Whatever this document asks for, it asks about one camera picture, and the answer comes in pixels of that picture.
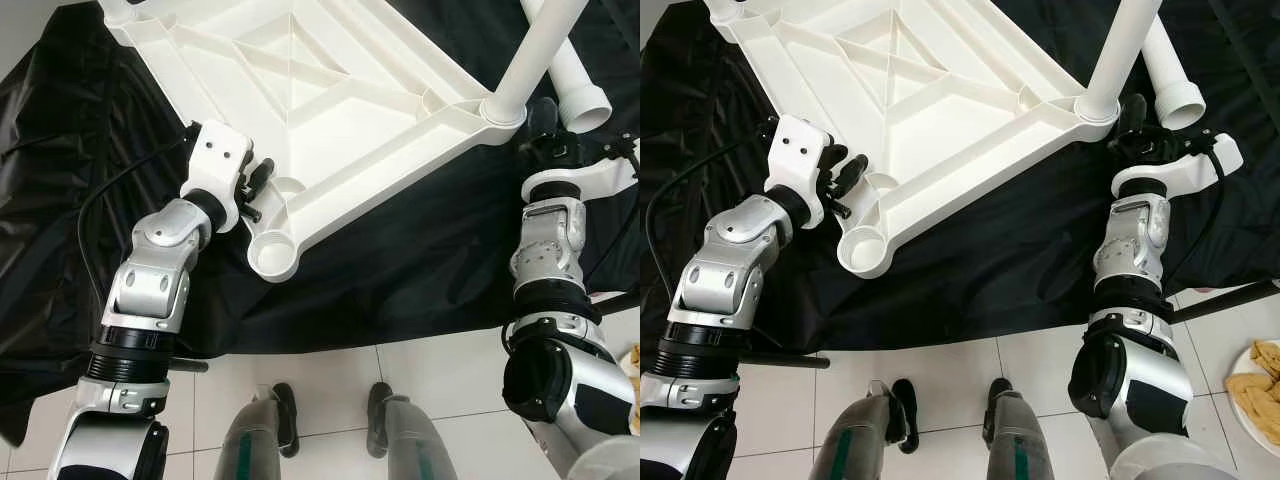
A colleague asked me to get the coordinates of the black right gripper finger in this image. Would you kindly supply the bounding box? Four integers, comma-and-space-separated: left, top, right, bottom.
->
1117, 92, 1150, 138
527, 96, 562, 142

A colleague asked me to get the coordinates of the white plastic table top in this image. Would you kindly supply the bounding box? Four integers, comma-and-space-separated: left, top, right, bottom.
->
100, 0, 529, 285
704, 0, 1122, 280

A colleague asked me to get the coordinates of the black table cloth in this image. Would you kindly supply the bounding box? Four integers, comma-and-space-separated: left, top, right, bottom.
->
0, 0, 641, 448
640, 0, 1280, 373

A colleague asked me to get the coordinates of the white round plate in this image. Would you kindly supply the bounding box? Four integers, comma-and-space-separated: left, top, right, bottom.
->
1224, 337, 1280, 448
618, 343, 641, 436

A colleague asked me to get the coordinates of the grey left robot foot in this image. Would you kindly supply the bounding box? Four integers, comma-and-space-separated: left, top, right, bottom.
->
809, 377, 922, 480
214, 382, 302, 480

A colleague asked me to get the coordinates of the grey robot foot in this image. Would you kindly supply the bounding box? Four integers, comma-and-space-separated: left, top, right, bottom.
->
809, 377, 922, 480
364, 382, 463, 480
981, 377, 1063, 480
214, 382, 302, 480

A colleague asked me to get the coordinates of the grey right robot foot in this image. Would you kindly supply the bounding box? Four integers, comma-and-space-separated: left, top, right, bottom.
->
981, 377, 1063, 480
364, 382, 463, 480

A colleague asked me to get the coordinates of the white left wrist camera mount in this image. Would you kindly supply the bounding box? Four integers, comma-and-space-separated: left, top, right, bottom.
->
181, 119, 255, 233
764, 113, 832, 231

